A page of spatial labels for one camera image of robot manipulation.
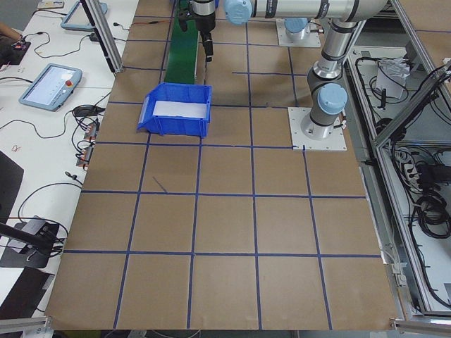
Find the aluminium frame post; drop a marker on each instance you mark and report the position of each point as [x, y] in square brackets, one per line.
[97, 20]

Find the near teach pendant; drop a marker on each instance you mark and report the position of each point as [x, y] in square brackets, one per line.
[52, 87]

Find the white foam pad source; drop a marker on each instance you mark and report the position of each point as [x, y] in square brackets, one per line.
[180, 109]

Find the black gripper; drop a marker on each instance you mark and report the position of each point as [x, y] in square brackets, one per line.
[205, 20]

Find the teach pendant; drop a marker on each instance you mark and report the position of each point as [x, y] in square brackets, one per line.
[52, 87]
[76, 19]

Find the blue source bin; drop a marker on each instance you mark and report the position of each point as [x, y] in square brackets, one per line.
[162, 125]

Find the far teach pendant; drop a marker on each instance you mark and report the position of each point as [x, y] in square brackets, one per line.
[76, 19]

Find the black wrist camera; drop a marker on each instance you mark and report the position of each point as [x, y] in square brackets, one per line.
[184, 17]

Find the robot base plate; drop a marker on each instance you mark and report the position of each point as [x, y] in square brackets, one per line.
[307, 136]
[312, 42]

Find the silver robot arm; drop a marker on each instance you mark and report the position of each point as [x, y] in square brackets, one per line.
[344, 18]
[298, 29]

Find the green conveyor belt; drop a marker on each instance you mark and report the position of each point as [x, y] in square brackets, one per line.
[181, 66]

